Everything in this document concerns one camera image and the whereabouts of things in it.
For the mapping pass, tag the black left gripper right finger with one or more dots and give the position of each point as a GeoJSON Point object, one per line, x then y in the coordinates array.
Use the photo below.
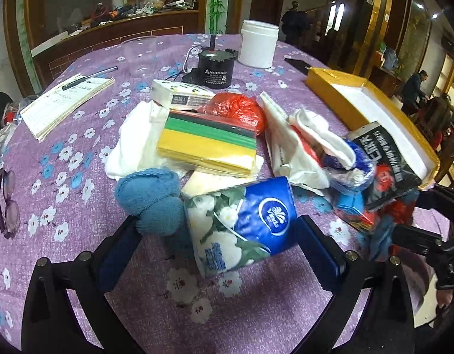
{"type": "Point", "coordinates": [370, 309]}

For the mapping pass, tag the person in dark clothes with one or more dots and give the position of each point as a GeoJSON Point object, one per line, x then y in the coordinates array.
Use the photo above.
{"type": "Point", "coordinates": [294, 24]}

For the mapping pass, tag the black pen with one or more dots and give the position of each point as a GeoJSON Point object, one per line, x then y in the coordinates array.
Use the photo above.
{"type": "Point", "coordinates": [99, 74]}

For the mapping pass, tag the blue floral tissue pack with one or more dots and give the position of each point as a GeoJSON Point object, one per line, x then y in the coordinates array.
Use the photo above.
{"type": "Point", "coordinates": [241, 225]}

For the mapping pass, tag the white sock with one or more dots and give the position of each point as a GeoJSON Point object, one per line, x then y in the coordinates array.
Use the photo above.
{"type": "Point", "coordinates": [314, 127]}

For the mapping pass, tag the yellow cardboard box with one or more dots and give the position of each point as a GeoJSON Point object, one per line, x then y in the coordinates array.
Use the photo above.
{"type": "Point", "coordinates": [357, 102]}

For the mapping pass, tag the wooden counter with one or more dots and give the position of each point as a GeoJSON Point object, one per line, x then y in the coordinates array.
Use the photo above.
{"type": "Point", "coordinates": [50, 63]}

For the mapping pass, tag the white red shopping bag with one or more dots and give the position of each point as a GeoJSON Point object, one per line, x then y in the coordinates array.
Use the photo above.
{"type": "Point", "coordinates": [287, 154]}

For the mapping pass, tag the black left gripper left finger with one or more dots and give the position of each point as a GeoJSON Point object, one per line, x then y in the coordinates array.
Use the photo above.
{"type": "Point", "coordinates": [49, 324]}

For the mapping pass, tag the purple floral tablecloth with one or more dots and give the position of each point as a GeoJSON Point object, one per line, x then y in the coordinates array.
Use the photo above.
{"type": "Point", "coordinates": [67, 206]}

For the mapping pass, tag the white notebook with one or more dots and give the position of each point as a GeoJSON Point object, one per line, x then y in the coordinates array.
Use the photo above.
{"type": "Point", "coordinates": [43, 114]}

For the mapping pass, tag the white green patterned tissue pack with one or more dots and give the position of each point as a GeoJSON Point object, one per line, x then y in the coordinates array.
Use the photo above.
{"type": "Point", "coordinates": [179, 95]}

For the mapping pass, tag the black printed package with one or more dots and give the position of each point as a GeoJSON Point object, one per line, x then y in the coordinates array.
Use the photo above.
{"type": "Point", "coordinates": [393, 176]}

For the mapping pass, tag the blue red sponge pack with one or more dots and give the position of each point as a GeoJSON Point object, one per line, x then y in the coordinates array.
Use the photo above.
{"type": "Point", "coordinates": [351, 209]}

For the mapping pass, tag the clear plastic cup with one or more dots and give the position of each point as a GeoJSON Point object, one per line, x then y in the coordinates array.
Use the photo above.
{"type": "Point", "coordinates": [140, 56]}

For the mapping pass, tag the eyeglasses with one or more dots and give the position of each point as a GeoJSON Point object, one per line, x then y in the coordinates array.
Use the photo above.
{"type": "Point", "coordinates": [9, 210]}

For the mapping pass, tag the red plastic bag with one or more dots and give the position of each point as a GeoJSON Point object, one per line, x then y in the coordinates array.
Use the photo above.
{"type": "Point", "coordinates": [237, 107]}

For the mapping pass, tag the black cylindrical motor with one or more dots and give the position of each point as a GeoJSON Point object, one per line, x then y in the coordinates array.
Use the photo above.
{"type": "Point", "coordinates": [215, 67]}

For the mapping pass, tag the white plastic jar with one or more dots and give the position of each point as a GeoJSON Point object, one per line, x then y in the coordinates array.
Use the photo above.
{"type": "Point", "coordinates": [258, 44]}

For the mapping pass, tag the black smartphone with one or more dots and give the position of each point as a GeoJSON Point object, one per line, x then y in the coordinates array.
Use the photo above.
{"type": "Point", "coordinates": [299, 65]}

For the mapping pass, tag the white cloth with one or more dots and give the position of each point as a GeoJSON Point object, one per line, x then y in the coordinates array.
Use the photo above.
{"type": "Point", "coordinates": [136, 148]}

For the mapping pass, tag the yellow green black sponge pack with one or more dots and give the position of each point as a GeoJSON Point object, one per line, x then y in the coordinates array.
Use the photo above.
{"type": "Point", "coordinates": [212, 143]}

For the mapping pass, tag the blue knitted cloth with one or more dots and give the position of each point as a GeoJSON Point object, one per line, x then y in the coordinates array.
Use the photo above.
{"type": "Point", "coordinates": [153, 197]}

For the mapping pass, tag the blue white plastic bag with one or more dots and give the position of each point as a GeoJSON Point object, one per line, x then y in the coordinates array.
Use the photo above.
{"type": "Point", "coordinates": [354, 180]}

